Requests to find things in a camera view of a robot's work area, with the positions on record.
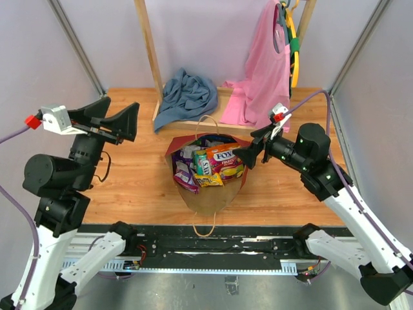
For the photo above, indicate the green Fox's candy bag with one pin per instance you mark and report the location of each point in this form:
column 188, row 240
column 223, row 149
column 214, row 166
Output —
column 201, row 163

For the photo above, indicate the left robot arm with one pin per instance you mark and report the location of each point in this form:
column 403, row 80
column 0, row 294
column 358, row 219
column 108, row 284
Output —
column 60, row 184

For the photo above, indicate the pink shirt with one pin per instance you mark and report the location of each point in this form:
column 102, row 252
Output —
column 266, row 80

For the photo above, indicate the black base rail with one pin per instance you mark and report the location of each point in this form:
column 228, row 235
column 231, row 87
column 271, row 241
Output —
column 268, row 250

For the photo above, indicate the purple snack packet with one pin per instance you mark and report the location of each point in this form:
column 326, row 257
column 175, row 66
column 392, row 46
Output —
column 184, row 177

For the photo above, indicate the grey hanger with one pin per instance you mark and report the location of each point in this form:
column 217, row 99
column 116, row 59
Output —
column 280, row 36

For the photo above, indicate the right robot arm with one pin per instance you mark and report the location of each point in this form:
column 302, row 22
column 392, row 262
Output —
column 383, row 265

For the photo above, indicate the yellow M&M's packet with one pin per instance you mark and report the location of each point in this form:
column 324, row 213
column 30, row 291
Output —
column 209, row 180

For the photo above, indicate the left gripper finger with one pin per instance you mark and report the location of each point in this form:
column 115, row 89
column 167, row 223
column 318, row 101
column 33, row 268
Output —
column 84, row 115
column 123, row 125

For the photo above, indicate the blue crumpled cloth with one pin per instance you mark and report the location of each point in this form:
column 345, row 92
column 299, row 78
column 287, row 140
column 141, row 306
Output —
column 186, row 97

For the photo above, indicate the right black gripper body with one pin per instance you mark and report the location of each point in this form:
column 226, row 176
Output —
column 272, row 148

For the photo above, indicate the brown red paper bag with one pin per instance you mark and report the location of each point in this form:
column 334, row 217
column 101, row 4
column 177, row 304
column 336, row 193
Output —
column 207, row 201

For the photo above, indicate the yellow hanger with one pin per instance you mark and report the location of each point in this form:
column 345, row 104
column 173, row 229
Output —
column 288, row 14

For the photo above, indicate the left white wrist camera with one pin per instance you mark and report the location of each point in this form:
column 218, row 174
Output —
column 55, row 118

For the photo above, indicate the green hanger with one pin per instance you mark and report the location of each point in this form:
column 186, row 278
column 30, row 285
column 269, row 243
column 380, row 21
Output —
column 294, row 63

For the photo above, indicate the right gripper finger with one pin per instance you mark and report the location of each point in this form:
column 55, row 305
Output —
column 248, row 155
column 262, row 133

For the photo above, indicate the orange Fox's fruits bag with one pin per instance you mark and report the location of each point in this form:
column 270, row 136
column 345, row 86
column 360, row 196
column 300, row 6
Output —
column 223, row 161

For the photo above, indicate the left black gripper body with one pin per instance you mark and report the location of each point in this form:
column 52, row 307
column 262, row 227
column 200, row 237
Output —
column 93, row 130

